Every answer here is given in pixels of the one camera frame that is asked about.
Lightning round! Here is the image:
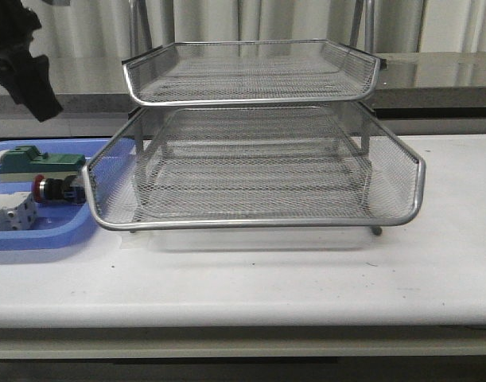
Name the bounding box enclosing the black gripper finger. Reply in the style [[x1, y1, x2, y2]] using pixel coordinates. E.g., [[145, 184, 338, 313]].
[[0, 42, 63, 122]]

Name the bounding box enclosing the red emergency stop button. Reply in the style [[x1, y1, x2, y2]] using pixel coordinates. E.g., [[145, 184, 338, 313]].
[[32, 174, 86, 205]]

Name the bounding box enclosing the silver mesh tray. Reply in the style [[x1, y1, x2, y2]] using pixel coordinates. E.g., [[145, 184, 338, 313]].
[[83, 102, 426, 231], [122, 39, 383, 107]]

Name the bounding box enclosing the grey stone counter ledge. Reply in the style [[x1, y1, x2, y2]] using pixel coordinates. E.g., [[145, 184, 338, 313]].
[[0, 52, 486, 121]]

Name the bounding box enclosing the green terminal block component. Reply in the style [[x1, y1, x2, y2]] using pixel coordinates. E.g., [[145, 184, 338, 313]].
[[0, 145, 86, 182]]

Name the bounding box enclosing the white circuit breaker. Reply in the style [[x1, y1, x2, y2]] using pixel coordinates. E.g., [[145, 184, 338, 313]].
[[0, 192, 38, 231]]

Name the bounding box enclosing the blue plastic tray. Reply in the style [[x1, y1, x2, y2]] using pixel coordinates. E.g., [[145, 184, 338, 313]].
[[0, 138, 108, 251]]

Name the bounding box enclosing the grey metal rack frame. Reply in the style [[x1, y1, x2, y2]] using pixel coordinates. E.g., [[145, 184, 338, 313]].
[[129, 0, 383, 236]]

